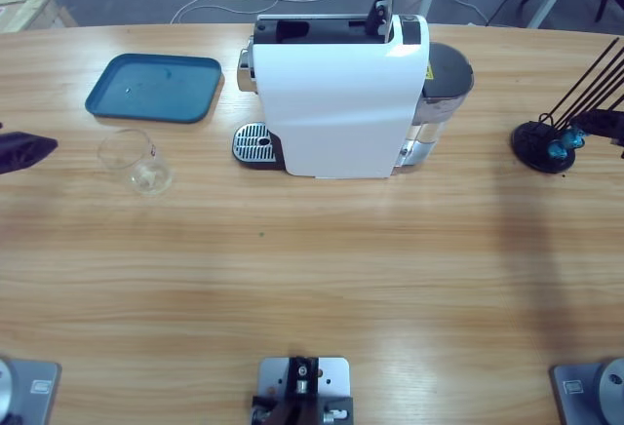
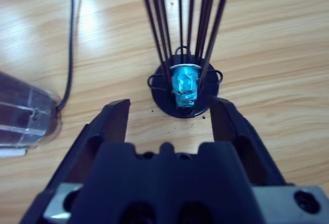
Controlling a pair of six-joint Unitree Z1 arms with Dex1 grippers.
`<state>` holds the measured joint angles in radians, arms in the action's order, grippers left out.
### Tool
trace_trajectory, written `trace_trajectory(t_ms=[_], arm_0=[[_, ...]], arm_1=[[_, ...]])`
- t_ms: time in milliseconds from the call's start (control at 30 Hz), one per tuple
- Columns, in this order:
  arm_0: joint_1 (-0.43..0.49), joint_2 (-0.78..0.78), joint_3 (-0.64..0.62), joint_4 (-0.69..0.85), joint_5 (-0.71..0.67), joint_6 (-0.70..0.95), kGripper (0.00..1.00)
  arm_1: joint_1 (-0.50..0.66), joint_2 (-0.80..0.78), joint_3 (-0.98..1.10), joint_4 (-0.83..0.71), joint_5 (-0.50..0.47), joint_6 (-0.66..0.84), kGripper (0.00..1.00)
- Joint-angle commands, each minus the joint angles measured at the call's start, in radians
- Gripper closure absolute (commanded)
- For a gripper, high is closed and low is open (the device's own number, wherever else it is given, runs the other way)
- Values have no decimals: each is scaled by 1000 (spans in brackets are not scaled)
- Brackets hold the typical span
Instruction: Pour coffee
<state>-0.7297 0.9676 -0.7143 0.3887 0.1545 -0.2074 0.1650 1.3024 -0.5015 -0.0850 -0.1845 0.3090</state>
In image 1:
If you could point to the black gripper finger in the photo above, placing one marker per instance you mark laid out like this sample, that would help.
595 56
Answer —
19 152
607 125

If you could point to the wooden crate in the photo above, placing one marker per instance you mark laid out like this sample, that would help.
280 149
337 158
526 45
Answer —
29 11

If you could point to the teal plastic tray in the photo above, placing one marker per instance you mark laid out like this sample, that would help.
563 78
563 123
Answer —
151 88

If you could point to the black capsule holder with rods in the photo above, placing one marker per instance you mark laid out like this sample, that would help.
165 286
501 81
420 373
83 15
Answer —
529 142

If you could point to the camera mount with dark post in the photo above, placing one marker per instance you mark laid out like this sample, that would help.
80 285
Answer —
336 371

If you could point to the clear drinking glass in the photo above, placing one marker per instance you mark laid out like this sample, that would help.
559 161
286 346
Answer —
136 162

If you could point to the white capsule coffee machine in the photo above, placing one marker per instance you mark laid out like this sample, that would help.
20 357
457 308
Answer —
336 103

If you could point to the blue foil coffee capsule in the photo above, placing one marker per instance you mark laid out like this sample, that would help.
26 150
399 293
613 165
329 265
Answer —
571 138
557 151

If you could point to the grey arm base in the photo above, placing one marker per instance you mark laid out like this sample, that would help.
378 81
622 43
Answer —
575 388
41 386

